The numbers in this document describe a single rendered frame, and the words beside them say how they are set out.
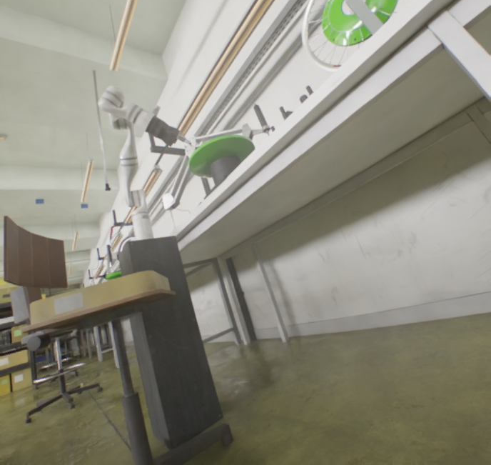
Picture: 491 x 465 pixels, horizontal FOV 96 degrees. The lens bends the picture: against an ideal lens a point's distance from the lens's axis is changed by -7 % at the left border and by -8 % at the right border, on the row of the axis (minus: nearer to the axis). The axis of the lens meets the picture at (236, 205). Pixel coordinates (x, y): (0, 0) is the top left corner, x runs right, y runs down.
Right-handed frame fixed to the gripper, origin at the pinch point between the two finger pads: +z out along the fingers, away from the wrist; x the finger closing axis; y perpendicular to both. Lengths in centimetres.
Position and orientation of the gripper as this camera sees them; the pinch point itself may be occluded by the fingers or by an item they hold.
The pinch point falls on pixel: (190, 143)
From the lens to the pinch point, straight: 107.7
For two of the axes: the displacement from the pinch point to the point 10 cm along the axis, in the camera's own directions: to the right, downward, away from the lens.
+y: -2.0, 7.6, -6.2
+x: 5.4, -4.4, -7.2
